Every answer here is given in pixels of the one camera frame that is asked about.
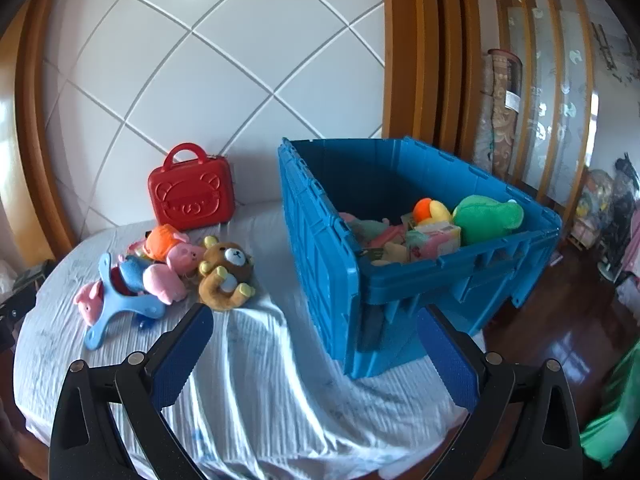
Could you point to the rolled patterned carpet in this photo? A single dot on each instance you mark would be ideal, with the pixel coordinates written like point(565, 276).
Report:
point(500, 110)

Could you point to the green packet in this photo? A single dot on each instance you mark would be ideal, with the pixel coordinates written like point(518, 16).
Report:
point(487, 217)

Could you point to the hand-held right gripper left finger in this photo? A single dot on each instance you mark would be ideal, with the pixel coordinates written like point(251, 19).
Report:
point(182, 355)

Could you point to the brown bear plush toy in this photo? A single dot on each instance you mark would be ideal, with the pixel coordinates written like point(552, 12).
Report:
point(225, 260)

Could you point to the small pink plush toy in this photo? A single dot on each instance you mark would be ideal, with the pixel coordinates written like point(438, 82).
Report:
point(87, 302)

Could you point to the pink toy box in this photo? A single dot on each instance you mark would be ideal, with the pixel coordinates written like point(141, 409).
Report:
point(432, 240)

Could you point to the dark object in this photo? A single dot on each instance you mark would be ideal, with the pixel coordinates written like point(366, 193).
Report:
point(25, 285)

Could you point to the clear plastic bag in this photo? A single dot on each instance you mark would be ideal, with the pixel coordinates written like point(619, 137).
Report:
point(595, 200)

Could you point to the white bedsheet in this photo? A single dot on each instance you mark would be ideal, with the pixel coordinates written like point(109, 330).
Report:
point(280, 385)

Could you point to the wooden door frame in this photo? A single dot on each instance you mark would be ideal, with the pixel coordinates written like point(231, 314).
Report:
point(425, 35)

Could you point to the white padded headboard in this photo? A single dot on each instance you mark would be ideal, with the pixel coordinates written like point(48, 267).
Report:
point(200, 60)

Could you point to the pink green plush toy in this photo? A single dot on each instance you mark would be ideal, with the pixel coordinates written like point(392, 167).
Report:
point(372, 230)

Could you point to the wall garland decoration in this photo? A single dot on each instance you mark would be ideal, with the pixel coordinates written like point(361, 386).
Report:
point(612, 52)

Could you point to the pink pig plush orange dress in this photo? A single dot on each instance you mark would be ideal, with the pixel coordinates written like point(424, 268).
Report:
point(162, 242)

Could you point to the wooden glass screen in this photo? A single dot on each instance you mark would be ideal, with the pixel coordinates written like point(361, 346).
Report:
point(545, 85)

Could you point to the blue plastic storage crate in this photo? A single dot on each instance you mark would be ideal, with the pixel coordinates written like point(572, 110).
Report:
point(320, 260)

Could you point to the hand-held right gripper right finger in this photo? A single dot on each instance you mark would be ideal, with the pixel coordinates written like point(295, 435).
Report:
point(447, 360)

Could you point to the pink pig plush blue dress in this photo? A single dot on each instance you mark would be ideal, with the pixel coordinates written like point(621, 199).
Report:
point(134, 272)

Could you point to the black bag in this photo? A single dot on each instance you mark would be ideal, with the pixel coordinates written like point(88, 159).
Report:
point(627, 195)

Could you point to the red toy suitcase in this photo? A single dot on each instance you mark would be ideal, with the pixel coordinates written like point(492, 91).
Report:
point(190, 195)

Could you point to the green cloth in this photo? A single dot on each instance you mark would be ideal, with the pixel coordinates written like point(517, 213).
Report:
point(617, 410)

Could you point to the orange yellow plush toy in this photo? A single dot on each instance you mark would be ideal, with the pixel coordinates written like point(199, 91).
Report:
point(430, 210)

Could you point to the blue plastic toy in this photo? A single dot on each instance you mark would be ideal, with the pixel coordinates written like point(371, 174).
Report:
point(107, 310)

